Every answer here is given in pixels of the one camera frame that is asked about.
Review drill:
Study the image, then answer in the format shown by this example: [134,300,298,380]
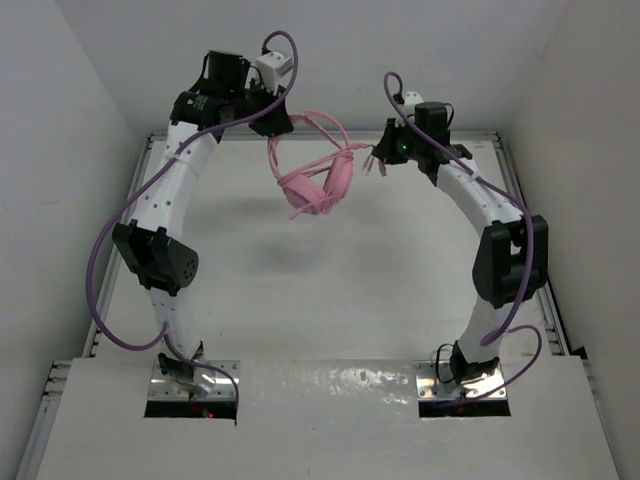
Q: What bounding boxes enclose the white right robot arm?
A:
[372,92,549,384]

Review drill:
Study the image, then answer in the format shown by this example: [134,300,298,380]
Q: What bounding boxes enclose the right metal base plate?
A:
[414,359,509,400]

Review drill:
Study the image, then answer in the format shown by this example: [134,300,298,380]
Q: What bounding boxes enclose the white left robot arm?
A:
[112,48,298,389]

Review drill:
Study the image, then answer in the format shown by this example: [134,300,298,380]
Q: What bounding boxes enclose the white front cover board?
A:
[39,358,617,479]

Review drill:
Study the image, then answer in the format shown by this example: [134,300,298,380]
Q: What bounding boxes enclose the metal base plate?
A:
[414,359,509,400]
[147,361,237,401]

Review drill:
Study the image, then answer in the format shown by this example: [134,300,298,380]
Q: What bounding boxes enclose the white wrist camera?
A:
[402,91,424,117]
[252,51,293,94]

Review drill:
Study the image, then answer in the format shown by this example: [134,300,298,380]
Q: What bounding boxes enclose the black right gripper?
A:
[375,117,425,165]

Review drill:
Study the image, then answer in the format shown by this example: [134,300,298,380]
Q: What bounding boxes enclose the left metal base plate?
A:
[147,361,237,401]

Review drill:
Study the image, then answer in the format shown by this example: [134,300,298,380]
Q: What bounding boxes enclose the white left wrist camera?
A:
[252,51,293,94]

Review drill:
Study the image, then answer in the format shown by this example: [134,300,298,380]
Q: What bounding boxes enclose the pink headphones with cable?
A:
[267,110,374,220]

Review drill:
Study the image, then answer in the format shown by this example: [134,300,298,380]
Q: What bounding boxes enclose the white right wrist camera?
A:
[402,91,424,117]

